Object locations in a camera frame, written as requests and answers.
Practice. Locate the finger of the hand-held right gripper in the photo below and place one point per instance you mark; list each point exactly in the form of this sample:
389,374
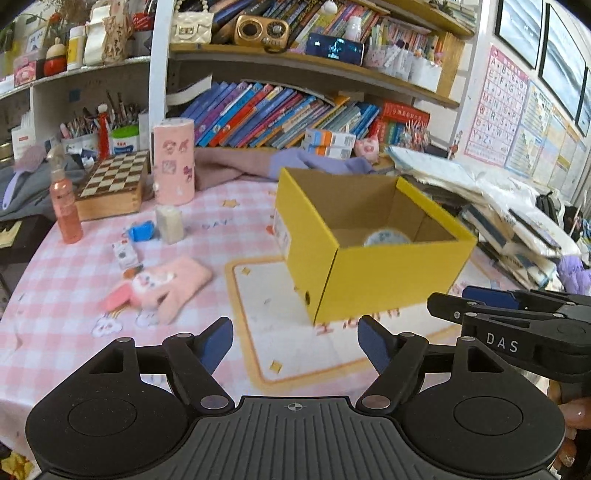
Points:
443,302
489,294

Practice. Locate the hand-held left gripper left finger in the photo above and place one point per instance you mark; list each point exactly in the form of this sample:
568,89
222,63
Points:
214,344

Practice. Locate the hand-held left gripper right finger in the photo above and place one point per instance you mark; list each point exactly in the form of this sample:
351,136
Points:
373,344

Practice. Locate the yellow cardboard box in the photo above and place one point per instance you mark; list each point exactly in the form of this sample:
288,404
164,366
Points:
392,281

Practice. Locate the pink plush glove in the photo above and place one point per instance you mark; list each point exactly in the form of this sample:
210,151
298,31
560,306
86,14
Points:
171,286

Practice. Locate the yellow tape roll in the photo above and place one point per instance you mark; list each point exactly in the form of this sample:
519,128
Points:
388,239

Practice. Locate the cream cube block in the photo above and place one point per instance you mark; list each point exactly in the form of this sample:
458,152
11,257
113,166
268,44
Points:
170,226

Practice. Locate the small blue plastic item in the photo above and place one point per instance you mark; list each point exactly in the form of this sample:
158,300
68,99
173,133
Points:
142,231

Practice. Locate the person's right hand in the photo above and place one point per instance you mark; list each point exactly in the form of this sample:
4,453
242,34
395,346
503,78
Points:
570,413

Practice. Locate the pile of papers and books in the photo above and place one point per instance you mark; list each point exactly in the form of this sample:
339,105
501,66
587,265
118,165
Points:
498,207

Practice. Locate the pink checked tablecloth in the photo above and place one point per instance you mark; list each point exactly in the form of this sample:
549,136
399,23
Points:
69,286

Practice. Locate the colourful sparkly ornament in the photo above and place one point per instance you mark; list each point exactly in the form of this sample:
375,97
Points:
415,136

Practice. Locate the colourful chart poster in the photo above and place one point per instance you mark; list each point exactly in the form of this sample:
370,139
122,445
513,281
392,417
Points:
545,134

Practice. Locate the pink pig plush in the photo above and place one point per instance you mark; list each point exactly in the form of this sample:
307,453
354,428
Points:
367,148

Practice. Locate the lavender cloth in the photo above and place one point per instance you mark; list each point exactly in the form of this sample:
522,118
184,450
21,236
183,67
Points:
337,165

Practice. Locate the mauve cloth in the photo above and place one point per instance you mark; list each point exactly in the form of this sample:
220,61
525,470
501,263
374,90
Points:
231,166

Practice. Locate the orange and white medicine box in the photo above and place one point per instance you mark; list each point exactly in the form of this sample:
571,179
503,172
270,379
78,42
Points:
330,138
336,152

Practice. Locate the pink sticker-covered cylinder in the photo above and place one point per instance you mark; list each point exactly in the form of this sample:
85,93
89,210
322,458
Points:
174,161

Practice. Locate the wooden chess box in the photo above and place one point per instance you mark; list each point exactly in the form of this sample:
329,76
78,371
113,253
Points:
113,184

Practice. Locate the thick red book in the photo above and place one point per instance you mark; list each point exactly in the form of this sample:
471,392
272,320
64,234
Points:
401,117

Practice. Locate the orange spray bottle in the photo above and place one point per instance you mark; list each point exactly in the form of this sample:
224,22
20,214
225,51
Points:
67,207

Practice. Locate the white jar green lid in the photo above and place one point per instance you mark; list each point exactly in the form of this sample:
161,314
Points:
124,142

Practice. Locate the black flat item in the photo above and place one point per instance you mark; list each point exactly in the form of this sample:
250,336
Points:
18,240

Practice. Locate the white pen box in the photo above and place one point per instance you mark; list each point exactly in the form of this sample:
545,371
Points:
425,74

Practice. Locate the grey cloth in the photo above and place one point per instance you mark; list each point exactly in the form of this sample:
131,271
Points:
32,194

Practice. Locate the row of colourful books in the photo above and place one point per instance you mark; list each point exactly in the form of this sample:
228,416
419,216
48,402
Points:
277,115

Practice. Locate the red figurine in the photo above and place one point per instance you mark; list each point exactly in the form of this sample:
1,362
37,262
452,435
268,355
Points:
103,134

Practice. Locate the cup of pens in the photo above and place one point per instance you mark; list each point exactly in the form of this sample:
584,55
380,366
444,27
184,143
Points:
78,138

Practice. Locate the pink patterned pen holder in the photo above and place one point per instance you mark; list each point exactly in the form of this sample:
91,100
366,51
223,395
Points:
385,62

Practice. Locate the black framed picture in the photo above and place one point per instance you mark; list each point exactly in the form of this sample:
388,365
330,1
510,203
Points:
519,27
563,55

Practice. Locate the phone with lit screen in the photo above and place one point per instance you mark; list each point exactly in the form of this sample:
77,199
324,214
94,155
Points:
334,48

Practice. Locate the wooden shelf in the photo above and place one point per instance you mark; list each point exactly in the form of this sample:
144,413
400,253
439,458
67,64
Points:
300,64

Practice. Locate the gold retro radio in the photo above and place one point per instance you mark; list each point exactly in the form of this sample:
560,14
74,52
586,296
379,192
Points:
262,30

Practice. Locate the cream quilted handbag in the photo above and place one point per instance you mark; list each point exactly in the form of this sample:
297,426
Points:
191,25

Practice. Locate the red and white doll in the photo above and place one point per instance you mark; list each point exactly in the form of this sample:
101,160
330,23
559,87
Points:
55,60

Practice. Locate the white bottle yellow label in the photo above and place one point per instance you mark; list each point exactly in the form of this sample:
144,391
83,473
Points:
76,48

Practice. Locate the carved wooden plaque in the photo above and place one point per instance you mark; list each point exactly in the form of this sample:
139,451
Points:
117,32

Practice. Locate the white jug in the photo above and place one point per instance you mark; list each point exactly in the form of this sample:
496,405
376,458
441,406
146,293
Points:
96,37

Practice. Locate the pink box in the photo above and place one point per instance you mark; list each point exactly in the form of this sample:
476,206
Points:
25,74

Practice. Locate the cartoon wall sticker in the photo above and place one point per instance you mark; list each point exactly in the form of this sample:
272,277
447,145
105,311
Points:
456,145

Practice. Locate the alphabet wall poster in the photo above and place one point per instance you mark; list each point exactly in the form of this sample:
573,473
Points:
496,101

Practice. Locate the white shelf post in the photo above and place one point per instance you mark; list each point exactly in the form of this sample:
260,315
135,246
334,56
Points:
159,69

